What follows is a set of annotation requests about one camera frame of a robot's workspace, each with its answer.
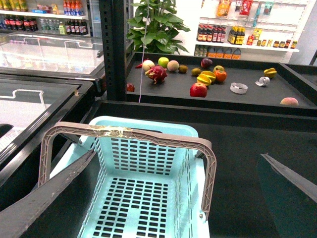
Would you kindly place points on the silver crumpled tape roll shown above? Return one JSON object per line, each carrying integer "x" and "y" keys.
{"x": 263, "y": 81}

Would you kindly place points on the black fruit display tray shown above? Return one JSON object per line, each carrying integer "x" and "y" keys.
{"x": 176, "y": 88}

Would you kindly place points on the beige round melon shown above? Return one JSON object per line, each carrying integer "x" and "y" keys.
{"x": 173, "y": 65}

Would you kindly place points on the small red apple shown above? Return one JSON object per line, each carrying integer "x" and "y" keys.
{"x": 130, "y": 87}

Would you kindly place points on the pink dragon fruit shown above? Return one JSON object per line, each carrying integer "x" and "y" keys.
{"x": 157, "y": 74}

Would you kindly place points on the grey tape roll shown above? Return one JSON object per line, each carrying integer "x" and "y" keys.
{"x": 238, "y": 88}

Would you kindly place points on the red chili pepper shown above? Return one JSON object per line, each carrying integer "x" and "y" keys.
{"x": 141, "y": 64}

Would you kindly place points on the light blue plastic basket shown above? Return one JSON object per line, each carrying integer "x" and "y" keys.
{"x": 143, "y": 190}

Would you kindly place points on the large red apple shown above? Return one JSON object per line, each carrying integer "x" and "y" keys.
{"x": 198, "y": 90}

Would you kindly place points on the yellow green apple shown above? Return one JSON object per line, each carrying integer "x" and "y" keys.
{"x": 218, "y": 67}

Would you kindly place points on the pink peach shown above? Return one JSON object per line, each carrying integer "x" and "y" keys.
{"x": 289, "y": 101}

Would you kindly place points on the green potted plant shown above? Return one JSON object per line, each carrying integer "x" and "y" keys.
{"x": 155, "y": 26}

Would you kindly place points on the white round fruit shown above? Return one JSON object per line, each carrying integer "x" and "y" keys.
{"x": 147, "y": 65}

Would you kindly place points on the glass top freezer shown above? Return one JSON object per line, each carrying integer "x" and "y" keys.
{"x": 43, "y": 77}

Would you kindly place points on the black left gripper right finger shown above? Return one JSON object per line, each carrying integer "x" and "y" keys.
{"x": 303, "y": 184}

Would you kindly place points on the black metal shelf post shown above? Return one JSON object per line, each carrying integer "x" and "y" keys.
{"x": 114, "y": 26}

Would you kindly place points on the white left drinks shelf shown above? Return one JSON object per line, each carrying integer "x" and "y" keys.
{"x": 61, "y": 17}

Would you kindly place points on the yellow star fruit right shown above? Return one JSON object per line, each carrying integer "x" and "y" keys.
{"x": 270, "y": 73}

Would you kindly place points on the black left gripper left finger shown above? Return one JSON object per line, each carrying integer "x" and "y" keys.
{"x": 56, "y": 209}

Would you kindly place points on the dark purple fruit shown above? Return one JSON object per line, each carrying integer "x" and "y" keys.
{"x": 206, "y": 63}

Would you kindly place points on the grey taped basket handle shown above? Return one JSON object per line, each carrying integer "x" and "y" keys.
{"x": 160, "y": 139}

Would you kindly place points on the brown kiwi right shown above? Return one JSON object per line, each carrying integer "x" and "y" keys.
{"x": 196, "y": 72}

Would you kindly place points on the white right wall shelf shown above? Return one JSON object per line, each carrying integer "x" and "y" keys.
{"x": 250, "y": 29}

